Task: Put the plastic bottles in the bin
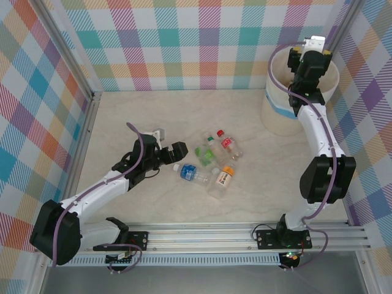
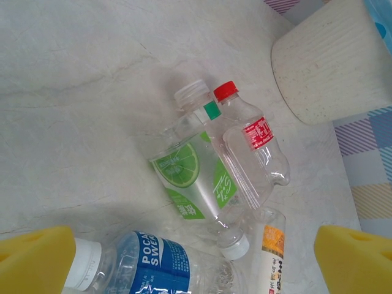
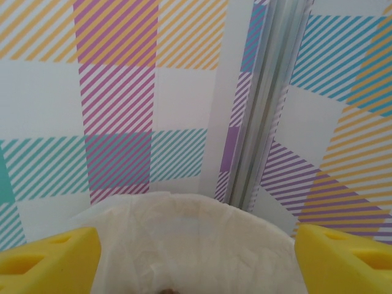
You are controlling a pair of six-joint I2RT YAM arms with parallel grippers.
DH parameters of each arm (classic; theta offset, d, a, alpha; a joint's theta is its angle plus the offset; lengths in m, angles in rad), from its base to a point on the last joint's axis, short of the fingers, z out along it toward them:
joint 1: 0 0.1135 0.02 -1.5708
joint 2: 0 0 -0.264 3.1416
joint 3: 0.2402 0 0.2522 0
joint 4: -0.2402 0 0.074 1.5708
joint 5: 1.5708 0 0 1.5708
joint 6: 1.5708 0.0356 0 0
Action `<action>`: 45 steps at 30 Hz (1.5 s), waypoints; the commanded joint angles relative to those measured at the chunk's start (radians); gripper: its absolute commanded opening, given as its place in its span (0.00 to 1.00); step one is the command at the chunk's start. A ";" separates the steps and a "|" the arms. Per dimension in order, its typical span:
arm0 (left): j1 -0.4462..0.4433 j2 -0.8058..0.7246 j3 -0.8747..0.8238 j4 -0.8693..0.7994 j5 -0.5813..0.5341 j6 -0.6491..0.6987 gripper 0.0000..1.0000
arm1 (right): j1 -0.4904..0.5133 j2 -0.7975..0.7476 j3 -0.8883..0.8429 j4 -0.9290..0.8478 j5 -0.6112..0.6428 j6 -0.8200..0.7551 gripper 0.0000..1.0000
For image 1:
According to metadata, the blue label white-capped bottle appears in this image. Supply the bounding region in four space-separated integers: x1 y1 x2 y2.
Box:
172 163 213 186

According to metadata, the green label plastic bottle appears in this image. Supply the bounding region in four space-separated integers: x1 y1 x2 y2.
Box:
194 145 215 167

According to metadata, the white-capped clear plastic bottle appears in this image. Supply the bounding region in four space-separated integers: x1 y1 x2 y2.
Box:
207 167 222 197

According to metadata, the red cap red label bottle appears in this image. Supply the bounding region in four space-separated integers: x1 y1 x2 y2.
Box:
216 129 245 162

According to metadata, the orange cap white label bottle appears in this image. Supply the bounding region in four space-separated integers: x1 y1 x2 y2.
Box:
211 165 236 200

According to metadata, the white fabric bin blue band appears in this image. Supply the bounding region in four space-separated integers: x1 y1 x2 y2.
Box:
260 45 340 137

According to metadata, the small electronics board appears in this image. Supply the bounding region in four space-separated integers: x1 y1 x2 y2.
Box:
280 251 303 264
105 252 135 266

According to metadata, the grey metal panel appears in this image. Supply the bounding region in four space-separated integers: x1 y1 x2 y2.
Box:
39 265 368 294

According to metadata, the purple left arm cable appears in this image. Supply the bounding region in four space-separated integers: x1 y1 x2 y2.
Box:
51 122 145 274

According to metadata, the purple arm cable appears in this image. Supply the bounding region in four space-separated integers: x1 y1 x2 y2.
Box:
268 39 337 272
51 122 145 274

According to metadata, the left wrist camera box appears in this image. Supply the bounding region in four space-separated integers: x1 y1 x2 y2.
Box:
146 127 168 142

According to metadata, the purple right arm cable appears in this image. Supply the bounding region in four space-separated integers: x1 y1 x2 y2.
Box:
268 39 337 272

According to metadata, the aluminium frame post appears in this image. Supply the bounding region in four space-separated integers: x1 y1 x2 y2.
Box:
356 251 380 294
32 0 96 99
324 0 364 55
29 252 50 294

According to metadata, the aluminium side frame rail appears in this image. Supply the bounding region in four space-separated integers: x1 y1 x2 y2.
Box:
62 90 104 203
324 100 358 226

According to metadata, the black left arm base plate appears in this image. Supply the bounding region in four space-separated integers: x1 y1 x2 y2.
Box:
93 231 150 252

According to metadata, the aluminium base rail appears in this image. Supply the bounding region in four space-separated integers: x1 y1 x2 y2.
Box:
33 222 373 254

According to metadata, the white slotted cable tray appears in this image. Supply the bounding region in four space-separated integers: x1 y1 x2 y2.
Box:
48 255 281 266

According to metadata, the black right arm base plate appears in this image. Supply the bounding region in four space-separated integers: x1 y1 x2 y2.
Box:
256 228 313 251

